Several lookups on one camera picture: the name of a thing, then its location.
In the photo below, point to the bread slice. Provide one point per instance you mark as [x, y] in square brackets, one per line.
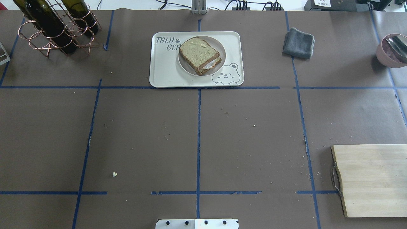
[197, 52]
[202, 72]

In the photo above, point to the white serving tray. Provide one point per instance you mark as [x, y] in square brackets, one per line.
[165, 70]

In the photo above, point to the fried egg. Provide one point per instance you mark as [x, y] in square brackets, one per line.
[211, 64]

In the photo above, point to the grey folded cloth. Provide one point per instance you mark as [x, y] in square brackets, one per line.
[298, 44]

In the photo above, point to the dark wine bottle middle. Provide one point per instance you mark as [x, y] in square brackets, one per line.
[81, 14]

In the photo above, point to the dark wine bottle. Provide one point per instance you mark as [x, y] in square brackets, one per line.
[81, 14]
[51, 25]
[21, 4]

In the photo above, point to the wooden cutting board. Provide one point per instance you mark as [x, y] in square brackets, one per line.
[372, 179]

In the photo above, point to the pink bowl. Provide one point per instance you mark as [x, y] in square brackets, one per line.
[385, 54]

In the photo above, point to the dark wine bottle front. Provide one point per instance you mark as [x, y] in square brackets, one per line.
[51, 25]

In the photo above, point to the dark wine bottle back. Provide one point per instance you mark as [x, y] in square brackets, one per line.
[21, 4]

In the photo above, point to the metal scoop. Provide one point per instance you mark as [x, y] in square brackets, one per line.
[398, 45]

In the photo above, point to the aluminium frame post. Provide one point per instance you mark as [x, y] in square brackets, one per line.
[199, 7]

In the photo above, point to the white pillar mount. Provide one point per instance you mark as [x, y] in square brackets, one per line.
[197, 224]

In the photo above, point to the copper wire bottle rack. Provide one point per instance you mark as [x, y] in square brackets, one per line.
[39, 41]

